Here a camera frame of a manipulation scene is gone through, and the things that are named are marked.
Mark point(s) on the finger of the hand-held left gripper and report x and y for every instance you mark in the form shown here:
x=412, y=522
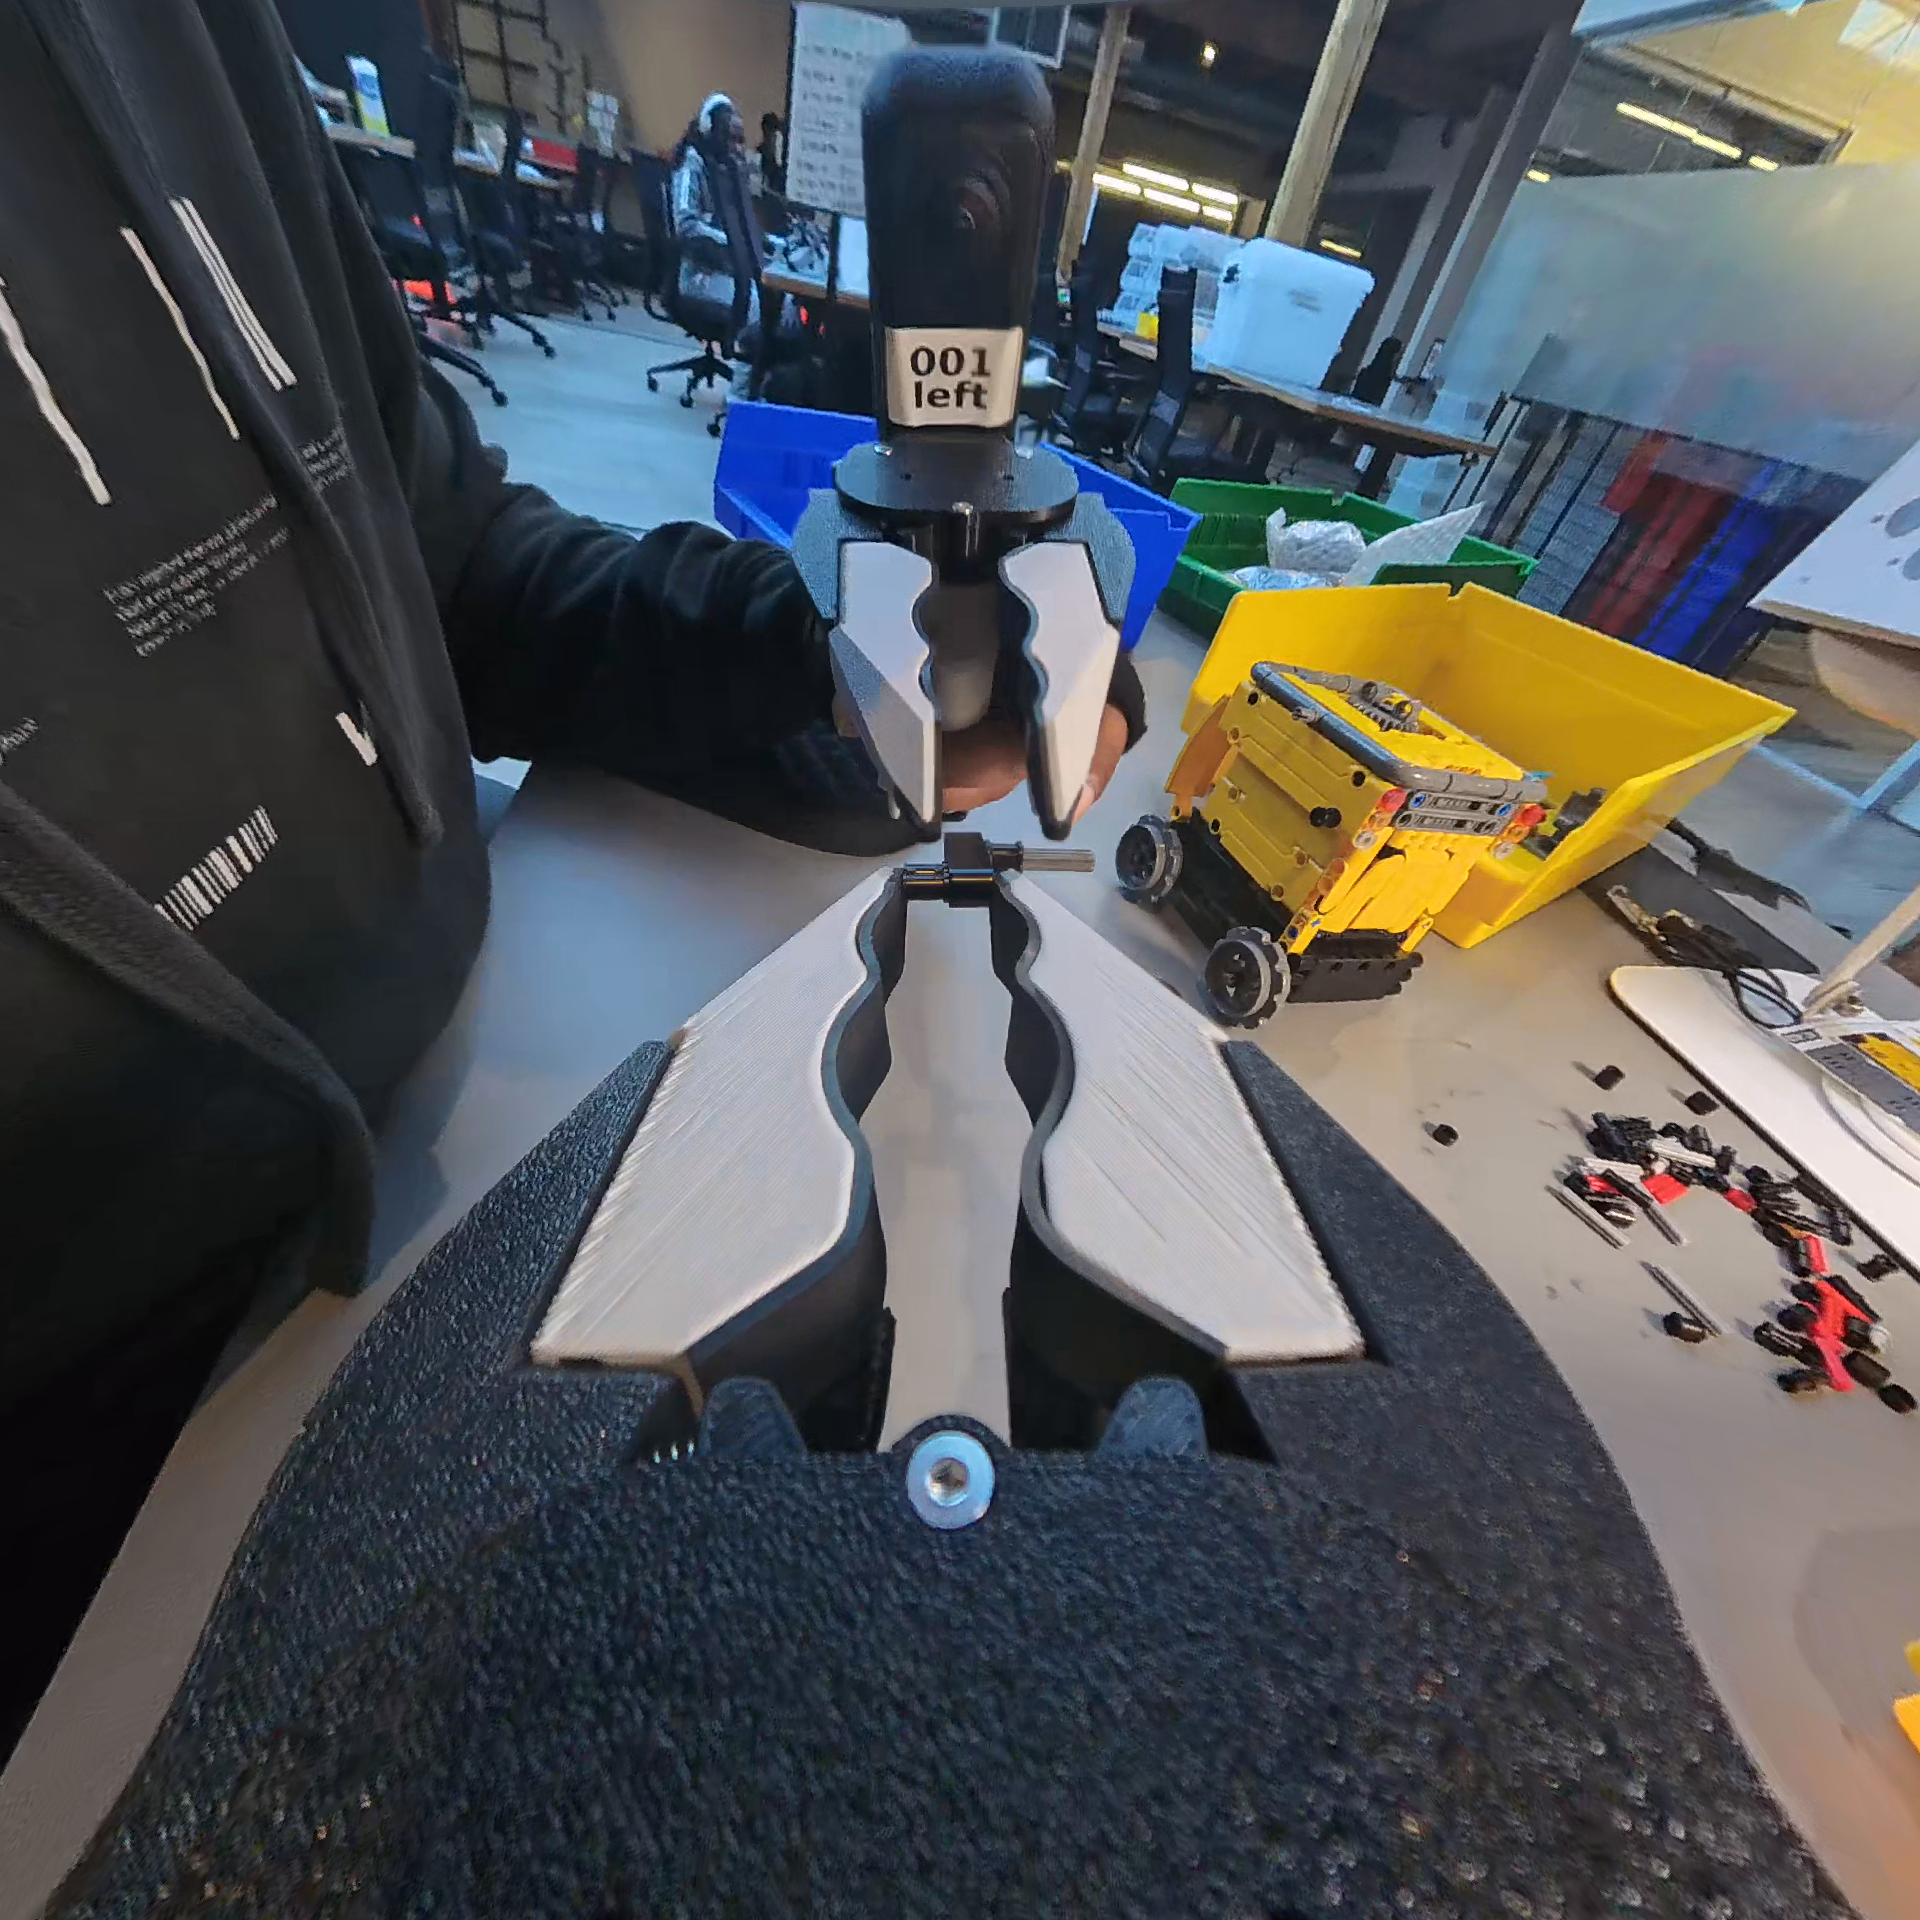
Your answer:
x=1066, y=675
x=876, y=661

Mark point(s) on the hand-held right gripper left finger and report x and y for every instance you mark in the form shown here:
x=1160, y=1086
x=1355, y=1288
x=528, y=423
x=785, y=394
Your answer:
x=706, y=1200

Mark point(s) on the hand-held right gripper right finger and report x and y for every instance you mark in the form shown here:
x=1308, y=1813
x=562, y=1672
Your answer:
x=1200, y=1200

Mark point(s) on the thin black holed brick beam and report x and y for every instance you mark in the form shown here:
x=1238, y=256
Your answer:
x=960, y=867

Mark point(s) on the yellow toy brick vehicle model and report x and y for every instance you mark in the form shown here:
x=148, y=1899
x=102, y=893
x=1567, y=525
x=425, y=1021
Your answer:
x=1352, y=826

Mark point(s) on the pile of black brick parts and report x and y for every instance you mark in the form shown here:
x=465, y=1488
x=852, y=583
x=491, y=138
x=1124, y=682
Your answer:
x=1739, y=1200

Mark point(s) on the yellow storage bin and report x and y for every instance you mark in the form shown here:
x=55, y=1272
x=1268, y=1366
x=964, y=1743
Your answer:
x=1622, y=720
x=1912, y=1706

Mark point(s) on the building instruction booklet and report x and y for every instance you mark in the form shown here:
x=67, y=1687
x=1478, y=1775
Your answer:
x=1860, y=556

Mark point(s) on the grey desk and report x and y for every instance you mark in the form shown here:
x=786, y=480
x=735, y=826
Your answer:
x=1561, y=1440

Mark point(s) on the person's left hand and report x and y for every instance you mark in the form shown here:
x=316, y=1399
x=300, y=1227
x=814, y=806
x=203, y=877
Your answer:
x=985, y=767

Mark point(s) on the white printed sign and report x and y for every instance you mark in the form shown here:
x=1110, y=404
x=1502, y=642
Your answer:
x=835, y=106

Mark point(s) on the green storage bin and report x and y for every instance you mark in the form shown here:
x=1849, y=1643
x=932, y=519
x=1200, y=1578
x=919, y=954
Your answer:
x=1217, y=541

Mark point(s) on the blue storage bin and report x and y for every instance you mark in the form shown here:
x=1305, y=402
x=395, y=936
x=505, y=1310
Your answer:
x=776, y=480

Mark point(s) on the white plastic bag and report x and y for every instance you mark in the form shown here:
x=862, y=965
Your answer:
x=1352, y=550

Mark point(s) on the white plastic box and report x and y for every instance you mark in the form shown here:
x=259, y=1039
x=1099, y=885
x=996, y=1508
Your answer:
x=1276, y=301

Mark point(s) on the black office chair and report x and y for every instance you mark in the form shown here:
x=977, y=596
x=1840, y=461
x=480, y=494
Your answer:
x=450, y=212

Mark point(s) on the white book stand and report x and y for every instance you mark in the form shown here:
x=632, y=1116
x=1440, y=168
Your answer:
x=1801, y=1082

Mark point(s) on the rack of coloured bins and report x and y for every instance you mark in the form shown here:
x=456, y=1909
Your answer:
x=1680, y=541

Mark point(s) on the person in black hoodie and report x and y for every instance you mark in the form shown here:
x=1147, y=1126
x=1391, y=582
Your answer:
x=182, y=661

